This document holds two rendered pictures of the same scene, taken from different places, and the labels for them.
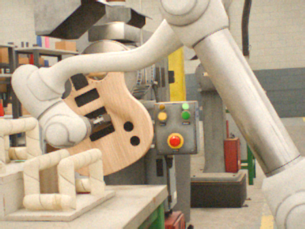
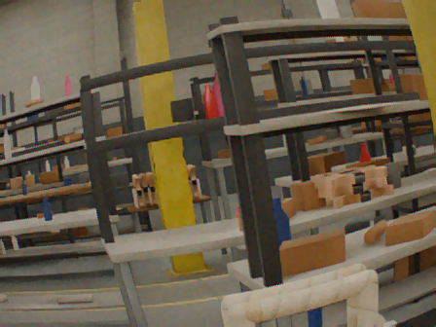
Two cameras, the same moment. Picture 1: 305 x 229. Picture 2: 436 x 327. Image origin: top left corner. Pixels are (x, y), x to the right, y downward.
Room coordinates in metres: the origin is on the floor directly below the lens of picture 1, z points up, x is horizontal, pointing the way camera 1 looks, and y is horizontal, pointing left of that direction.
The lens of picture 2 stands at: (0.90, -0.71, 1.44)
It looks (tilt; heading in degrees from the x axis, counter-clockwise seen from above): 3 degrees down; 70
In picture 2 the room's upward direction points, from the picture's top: 10 degrees counter-clockwise
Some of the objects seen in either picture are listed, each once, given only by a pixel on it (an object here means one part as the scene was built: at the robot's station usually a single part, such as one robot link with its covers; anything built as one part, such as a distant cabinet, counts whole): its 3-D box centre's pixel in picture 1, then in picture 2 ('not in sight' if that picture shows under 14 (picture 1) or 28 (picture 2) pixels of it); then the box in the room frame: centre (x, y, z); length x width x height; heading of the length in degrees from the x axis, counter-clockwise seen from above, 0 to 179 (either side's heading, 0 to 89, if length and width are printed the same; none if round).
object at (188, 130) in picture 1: (173, 133); not in sight; (2.39, -0.08, 0.99); 0.24 x 0.21 x 0.26; 168
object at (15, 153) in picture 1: (20, 153); not in sight; (1.48, 0.33, 1.04); 0.11 x 0.03 x 0.03; 75
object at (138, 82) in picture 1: (119, 73); not in sight; (2.53, 0.13, 1.25); 0.41 x 0.27 x 0.26; 168
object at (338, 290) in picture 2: not in sight; (308, 299); (1.42, 0.47, 1.20); 0.20 x 0.03 x 0.03; 164
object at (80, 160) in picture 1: (81, 159); not in sight; (1.34, 0.16, 1.04); 0.20 x 0.03 x 0.03; 164
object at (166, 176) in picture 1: (160, 144); not in sight; (2.56, -0.03, 0.93); 0.15 x 0.10 x 0.55; 168
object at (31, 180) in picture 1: (32, 187); not in sight; (1.28, 0.26, 0.99); 0.03 x 0.03 x 0.09
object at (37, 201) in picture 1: (47, 201); not in sight; (1.26, 0.23, 0.96); 0.11 x 0.03 x 0.03; 75
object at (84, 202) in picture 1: (64, 204); not in sight; (1.35, 0.21, 0.94); 0.27 x 0.15 x 0.01; 165
